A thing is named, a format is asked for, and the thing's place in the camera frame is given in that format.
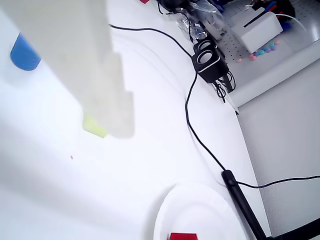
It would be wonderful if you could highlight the black speaker cable bundle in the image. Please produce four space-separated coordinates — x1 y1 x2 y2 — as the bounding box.
211 71 237 104

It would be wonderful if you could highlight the red textured block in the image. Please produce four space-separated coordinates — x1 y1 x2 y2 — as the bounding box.
169 232 199 240

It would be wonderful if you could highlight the yellow-green block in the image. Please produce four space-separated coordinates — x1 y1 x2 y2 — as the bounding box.
82 112 109 139

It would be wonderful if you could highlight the black desktop speaker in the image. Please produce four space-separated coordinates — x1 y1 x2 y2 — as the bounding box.
191 38 230 84

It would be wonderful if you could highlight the white rectangular box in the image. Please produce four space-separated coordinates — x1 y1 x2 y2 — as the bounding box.
230 10 284 55

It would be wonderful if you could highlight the thin black cable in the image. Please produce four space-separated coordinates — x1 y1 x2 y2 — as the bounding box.
235 175 320 189

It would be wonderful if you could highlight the black cable tangle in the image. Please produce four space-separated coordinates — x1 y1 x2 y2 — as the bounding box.
156 0 193 16

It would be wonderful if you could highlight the white paper plate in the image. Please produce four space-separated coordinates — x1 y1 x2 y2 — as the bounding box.
153 184 252 240

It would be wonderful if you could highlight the clear plastic bag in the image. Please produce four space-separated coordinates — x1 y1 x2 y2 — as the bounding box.
176 0 227 42

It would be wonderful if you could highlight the blue ribbed cylinder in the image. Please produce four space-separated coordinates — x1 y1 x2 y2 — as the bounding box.
9 32 42 72

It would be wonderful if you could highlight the long black cable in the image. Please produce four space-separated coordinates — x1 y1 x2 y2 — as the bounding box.
108 23 227 174

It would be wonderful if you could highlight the black rod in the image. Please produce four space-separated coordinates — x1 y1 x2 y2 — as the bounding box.
243 9 266 28

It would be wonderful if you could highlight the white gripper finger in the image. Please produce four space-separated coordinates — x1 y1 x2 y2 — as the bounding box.
0 0 136 140

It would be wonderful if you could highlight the white pegboard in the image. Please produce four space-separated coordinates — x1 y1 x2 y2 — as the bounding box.
216 0 320 70

